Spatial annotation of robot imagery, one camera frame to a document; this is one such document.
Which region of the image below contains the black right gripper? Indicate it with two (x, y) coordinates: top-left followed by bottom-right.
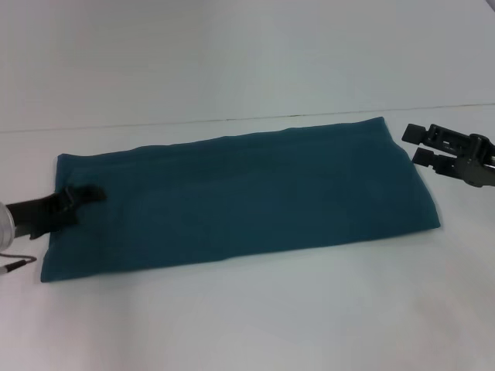
(401, 123), (495, 189)

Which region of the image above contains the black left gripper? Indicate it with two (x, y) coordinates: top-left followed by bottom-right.
(7, 185), (108, 240)

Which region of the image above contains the teal t-shirt with FREE print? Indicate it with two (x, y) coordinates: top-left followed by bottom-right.
(40, 117), (442, 284)

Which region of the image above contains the grey left gripper cable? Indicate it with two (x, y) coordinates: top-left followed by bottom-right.
(0, 254), (38, 274)

